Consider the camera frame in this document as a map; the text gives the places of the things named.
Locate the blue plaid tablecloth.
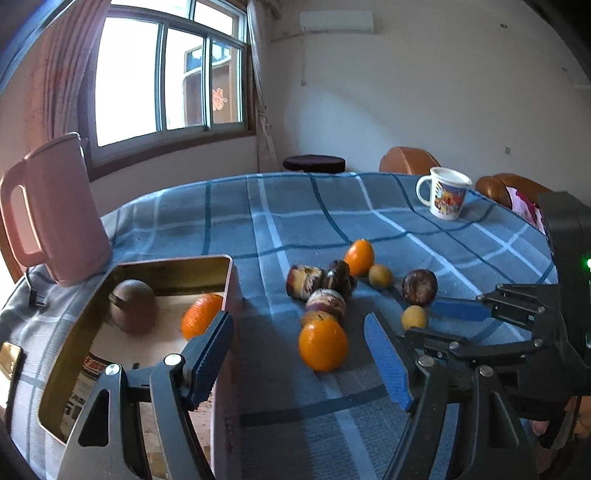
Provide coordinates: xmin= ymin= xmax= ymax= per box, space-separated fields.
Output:
xmin=0 ymin=172 xmax=559 ymax=480

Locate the pink cloth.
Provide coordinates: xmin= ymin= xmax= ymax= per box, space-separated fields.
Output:
xmin=505 ymin=185 xmax=548 ymax=227

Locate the brown framed window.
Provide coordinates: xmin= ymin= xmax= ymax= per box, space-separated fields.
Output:
xmin=83 ymin=0 xmax=258 ymax=182

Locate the dark snack top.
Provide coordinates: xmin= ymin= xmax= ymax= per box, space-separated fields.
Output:
xmin=325 ymin=260 xmax=358 ymax=301

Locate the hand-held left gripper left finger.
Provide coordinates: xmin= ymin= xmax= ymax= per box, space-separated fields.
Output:
xmin=55 ymin=311 xmax=235 ymax=480

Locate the white air conditioner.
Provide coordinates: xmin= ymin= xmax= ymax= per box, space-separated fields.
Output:
xmin=300 ymin=10 xmax=375 ymax=34

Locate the small yellow-green fruit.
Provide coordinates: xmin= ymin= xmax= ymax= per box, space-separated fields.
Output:
xmin=401 ymin=305 xmax=428 ymax=330
xmin=368 ymin=264 xmax=394 ymax=290

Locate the pink curtain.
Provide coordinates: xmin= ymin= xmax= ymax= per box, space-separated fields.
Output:
xmin=0 ymin=0 xmax=112 ymax=185
xmin=246 ymin=0 xmax=280 ymax=172

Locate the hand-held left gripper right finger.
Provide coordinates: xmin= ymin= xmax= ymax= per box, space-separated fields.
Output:
xmin=364 ymin=313 xmax=541 ymax=480

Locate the gold phone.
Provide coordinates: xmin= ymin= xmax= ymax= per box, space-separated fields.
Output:
xmin=0 ymin=342 xmax=24 ymax=409

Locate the pink metal tin box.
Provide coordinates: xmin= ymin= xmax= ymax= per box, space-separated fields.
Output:
xmin=38 ymin=255 xmax=241 ymax=480

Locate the dark round stool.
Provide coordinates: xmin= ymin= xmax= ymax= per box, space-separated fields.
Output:
xmin=283 ymin=155 xmax=346 ymax=175

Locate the dark purple passion fruit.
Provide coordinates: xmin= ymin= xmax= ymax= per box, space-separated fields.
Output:
xmin=401 ymin=269 xmax=438 ymax=306

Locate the orange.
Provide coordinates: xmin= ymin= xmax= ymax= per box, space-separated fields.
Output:
xmin=344 ymin=239 xmax=375 ymax=277
xmin=298 ymin=319 xmax=349 ymax=373
xmin=181 ymin=294 xmax=225 ymax=341

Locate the printed paper label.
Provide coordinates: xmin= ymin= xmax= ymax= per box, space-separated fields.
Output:
xmin=62 ymin=353 xmax=121 ymax=437

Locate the white cartoon print mug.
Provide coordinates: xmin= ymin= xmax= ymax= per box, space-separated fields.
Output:
xmin=416 ymin=167 xmax=473 ymax=221

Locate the pink electric kettle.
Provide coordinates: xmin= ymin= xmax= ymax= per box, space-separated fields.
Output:
xmin=0 ymin=132 xmax=113 ymax=288

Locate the brown round fruit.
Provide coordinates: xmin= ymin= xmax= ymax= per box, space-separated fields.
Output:
xmin=109 ymin=279 xmax=158 ymax=335

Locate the black kettle cable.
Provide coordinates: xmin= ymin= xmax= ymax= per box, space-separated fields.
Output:
xmin=25 ymin=268 xmax=47 ymax=308

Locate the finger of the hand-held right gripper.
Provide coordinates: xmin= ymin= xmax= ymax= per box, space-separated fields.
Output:
xmin=403 ymin=328 xmax=561 ymax=370
xmin=433 ymin=282 xmax=563 ymax=333

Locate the person's right hand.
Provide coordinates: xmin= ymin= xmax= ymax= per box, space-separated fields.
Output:
xmin=529 ymin=394 xmax=591 ymax=450

